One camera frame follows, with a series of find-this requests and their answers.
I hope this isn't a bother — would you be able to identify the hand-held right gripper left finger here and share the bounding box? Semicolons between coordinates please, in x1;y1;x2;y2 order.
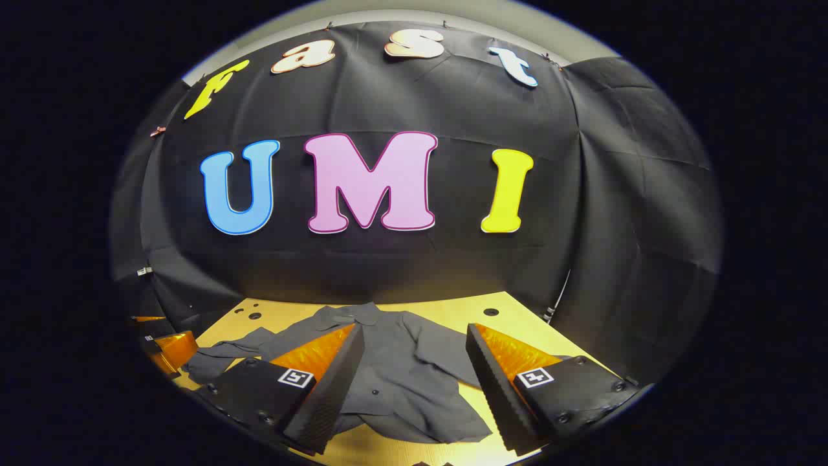
194;322;367;456

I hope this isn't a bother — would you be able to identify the thin white cable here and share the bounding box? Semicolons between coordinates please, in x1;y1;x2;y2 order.
545;269;572;323

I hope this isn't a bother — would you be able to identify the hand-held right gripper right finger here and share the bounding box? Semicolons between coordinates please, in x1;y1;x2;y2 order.
465;322;641;456

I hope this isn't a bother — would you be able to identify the grey long-sleeved shirt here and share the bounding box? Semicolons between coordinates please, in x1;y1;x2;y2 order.
183;302;492;445

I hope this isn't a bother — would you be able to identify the black backdrop cloth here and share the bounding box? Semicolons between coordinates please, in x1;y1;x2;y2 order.
110;19;723;384

